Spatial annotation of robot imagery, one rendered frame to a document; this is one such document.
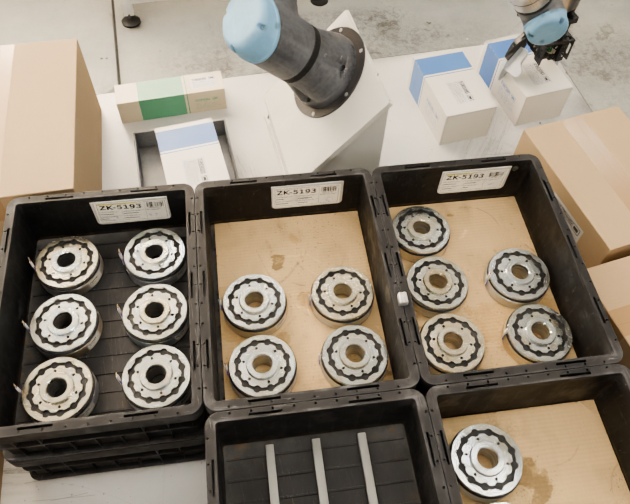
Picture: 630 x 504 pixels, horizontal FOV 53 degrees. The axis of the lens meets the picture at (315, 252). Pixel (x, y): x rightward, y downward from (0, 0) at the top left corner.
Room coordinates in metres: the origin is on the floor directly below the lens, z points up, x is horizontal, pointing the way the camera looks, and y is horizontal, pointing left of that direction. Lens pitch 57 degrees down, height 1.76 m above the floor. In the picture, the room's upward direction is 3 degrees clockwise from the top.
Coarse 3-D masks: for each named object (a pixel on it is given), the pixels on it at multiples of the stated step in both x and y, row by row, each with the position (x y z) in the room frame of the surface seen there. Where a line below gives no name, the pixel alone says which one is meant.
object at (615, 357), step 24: (384, 168) 0.72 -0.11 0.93; (408, 168) 0.73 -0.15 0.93; (432, 168) 0.73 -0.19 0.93; (384, 192) 0.67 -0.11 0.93; (552, 192) 0.69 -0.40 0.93; (384, 216) 0.62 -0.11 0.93; (576, 264) 0.55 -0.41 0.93; (408, 288) 0.49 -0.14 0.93; (408, 312) 0.45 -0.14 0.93; (600, 312) 0.47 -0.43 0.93; (576, 360) 0.38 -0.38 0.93; (600, 360) 0.39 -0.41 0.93; (432, 384) 0.34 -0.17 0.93
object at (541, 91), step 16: (496, 48) 1.24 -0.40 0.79; (528, 48) 1.24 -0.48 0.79; (480, 64) 1.25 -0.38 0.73; (496, 64) 1.20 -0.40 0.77; (528, 64) 1.18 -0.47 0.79; (544, 64) 1.19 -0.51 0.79; (496, 80) 1.18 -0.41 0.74; (512, 80) 1.13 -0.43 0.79; (528, 80) 1.13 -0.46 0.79; (544, 80) 1.13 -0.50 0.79; (560, 80) 1.14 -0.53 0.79; (496, 96) 1.16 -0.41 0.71; (512, 96) 1.11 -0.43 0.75; (528, 96) 1.08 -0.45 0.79; (544, 96) 1.09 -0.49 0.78; (560, 96) 1.11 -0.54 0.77; (512, 112) 1.10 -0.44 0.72; (528, 112) 1.08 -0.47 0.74; (544, 112) 1.10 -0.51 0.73; (560, 112) 1.12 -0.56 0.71
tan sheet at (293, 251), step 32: (224, 224) 0.66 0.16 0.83; (256, 224) 0.66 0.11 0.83; (288, 224) 0.67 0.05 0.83; (320, 224) 0.67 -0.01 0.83; (352, 224) 0.67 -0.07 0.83; (224, 256) 0.59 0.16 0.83; (256, 256) 0.60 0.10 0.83; (288, 256) 0.60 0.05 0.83; (320, 256) 0.60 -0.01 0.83; (352, 256) 0.61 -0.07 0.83; (224, 288) 0.53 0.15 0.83; (288, 288) 0.53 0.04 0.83; (224, 320) 0.47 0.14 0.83; (288, 320) 0.47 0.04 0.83; (224, 352) 0.41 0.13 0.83; (224, 384) 0.36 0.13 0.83; (320, 384) 0.37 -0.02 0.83
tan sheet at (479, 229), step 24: (456, 216) 0.71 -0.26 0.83; (480, 216) 0.71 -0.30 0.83; (504, 216) 0.71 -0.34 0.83; (456, 240) 0.65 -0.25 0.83; (480, 240) 0.65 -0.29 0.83; (504, 240) 0.66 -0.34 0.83; (528, 240) 0.66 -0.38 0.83; (408, 264) 0.60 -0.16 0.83; (456, 264) 0.60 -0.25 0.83; (480, 264) 0.60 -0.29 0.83; (480, 288) 0.55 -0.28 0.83; (480, 312) 0.51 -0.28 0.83; (504, 312) 0.51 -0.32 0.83; (504, 360) 0.42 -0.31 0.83
